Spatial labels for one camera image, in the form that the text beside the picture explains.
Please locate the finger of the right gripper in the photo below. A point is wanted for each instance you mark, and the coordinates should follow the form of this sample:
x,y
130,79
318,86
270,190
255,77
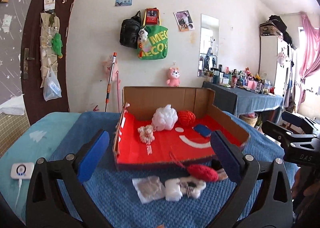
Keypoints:
x,y
275,131
297,120

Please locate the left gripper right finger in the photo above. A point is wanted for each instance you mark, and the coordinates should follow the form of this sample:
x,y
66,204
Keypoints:
x,y
262,195

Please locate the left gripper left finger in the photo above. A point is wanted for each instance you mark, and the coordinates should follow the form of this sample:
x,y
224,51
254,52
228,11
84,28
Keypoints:
x,y
46,206

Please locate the red knitted plush hat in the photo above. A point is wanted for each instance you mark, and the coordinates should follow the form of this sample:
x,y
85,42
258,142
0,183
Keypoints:
x,y
198,171

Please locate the white plush toy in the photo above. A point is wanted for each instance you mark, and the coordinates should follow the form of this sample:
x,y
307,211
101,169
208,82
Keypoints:
x,y
192,187

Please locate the blue cloth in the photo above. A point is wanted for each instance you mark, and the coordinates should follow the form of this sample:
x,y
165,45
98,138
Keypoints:
x,y
202,130

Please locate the white towel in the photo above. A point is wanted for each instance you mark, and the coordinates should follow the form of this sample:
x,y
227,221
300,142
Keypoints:
x,y
173,190

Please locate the orange foam net ball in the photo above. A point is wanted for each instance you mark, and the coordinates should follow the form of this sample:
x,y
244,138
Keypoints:
x,y
186,118

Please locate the clear plastic packet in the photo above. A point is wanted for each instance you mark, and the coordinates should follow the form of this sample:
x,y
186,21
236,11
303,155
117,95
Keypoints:
x,y
149,189

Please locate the white mesh bath pouf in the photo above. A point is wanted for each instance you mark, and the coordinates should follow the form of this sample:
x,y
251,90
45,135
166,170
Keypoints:
x,y
164,118

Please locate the black pompom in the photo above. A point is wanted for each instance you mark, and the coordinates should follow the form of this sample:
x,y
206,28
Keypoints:
x,y
216,165

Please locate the pink curtain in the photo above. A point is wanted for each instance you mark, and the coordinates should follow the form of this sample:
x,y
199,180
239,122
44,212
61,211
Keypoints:
x,y
310,63

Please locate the blue knitted blanket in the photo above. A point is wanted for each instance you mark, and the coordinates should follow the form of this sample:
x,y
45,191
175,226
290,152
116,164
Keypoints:
x,y
114,194

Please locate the blue cloth covered table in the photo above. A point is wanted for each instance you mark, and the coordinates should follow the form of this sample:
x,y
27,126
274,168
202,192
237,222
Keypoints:
x,y
238,101

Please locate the light blue bedsheet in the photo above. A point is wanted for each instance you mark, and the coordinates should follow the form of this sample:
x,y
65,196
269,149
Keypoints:
x,y
40,140

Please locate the white wardrobe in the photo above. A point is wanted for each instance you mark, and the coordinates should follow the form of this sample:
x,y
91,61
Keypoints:
x,y
275,62

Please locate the white plastic bag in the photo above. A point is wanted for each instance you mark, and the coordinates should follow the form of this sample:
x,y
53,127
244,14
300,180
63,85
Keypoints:
x,y
51,87

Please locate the pink plush doll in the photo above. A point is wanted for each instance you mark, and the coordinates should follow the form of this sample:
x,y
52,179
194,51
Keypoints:
x,y
173,77

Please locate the red cardboard box tray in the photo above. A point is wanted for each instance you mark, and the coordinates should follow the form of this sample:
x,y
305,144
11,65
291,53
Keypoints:
x,y
139,105

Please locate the green tote bag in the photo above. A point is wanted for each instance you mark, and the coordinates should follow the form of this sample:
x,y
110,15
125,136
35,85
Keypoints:
x,y
156,46

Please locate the green plush toy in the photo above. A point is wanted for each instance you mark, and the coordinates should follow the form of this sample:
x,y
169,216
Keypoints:
x,y
57,45

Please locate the red bag behind tote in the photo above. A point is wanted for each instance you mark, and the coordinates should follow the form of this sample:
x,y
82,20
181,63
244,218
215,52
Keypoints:
x,y
152,16

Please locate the dark brown door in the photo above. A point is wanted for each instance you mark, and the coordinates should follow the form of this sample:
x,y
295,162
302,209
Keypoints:
x,y
35,105

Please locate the beige hanging organizer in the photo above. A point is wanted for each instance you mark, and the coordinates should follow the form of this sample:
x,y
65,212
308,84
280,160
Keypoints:
x,y
50,25

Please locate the black backpack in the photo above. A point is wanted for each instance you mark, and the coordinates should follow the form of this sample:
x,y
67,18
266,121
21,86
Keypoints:
x,y
129,31

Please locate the white controller with cable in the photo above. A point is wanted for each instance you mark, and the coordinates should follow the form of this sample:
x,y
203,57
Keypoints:
x,y
20,172

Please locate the wall mirror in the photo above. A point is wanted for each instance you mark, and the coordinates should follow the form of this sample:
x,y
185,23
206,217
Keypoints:
x,y
209,45

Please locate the photo poster on wall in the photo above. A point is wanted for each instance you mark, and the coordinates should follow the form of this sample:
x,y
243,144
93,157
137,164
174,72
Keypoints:
x,y
184,21

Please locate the pink pig wall plush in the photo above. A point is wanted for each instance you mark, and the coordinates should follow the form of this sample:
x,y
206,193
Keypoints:
x,y
107,64

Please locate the mop handle orange tip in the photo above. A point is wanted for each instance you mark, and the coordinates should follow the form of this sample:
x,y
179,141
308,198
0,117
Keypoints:
x,y
113,62

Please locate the small white plush keychain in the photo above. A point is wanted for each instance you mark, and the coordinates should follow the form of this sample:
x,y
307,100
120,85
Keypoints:
x,y
142,35

